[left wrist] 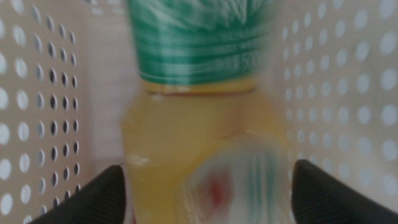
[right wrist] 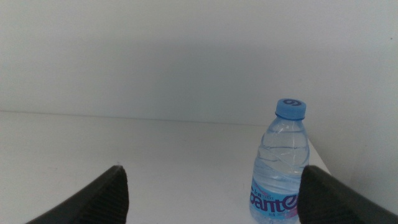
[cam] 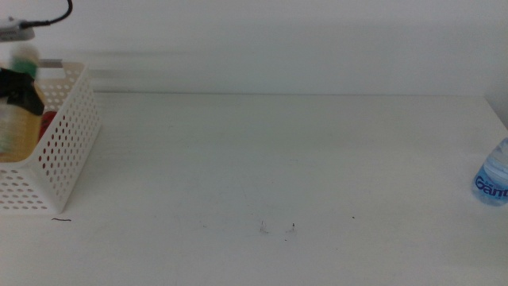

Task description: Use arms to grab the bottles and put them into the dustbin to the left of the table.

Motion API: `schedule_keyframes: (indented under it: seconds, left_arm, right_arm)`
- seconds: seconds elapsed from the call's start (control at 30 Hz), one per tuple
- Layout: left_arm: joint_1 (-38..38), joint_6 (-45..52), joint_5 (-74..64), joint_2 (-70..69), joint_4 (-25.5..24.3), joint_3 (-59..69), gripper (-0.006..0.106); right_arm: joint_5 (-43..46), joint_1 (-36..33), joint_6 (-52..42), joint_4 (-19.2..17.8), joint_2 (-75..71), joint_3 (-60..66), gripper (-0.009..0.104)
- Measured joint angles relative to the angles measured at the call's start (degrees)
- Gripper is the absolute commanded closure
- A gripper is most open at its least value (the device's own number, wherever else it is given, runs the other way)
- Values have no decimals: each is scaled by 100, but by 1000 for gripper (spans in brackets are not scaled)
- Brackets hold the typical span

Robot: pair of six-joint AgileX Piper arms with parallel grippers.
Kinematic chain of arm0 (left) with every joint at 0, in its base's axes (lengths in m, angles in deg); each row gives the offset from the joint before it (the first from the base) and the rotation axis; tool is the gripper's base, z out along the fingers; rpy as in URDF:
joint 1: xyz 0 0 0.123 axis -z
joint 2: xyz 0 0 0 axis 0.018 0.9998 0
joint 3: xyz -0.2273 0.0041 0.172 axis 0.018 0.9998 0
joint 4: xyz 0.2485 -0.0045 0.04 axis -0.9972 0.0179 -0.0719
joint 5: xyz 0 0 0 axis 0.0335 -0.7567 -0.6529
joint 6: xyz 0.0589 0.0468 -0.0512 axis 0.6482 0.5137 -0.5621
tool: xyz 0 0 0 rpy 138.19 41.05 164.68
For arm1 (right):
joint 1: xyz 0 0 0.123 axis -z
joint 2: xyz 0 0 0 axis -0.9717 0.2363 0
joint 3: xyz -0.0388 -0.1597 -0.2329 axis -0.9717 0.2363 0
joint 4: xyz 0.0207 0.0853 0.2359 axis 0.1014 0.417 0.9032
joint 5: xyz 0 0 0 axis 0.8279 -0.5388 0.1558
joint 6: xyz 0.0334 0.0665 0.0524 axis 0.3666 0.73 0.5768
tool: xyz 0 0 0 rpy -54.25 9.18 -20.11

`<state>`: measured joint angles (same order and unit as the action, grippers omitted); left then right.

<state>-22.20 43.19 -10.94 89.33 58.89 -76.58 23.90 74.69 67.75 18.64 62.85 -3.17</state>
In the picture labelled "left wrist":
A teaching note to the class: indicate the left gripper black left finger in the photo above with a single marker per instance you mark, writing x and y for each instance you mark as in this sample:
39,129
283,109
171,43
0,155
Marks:
99,199

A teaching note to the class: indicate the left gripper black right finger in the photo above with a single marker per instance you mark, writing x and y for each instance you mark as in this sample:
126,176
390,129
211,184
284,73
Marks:
320,196

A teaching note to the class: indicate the yellow tea bottle green label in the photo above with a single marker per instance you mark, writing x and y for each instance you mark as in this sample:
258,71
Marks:
186,130

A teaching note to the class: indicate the white perforated plastic basket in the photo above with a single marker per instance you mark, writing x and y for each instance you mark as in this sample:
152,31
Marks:
102,77

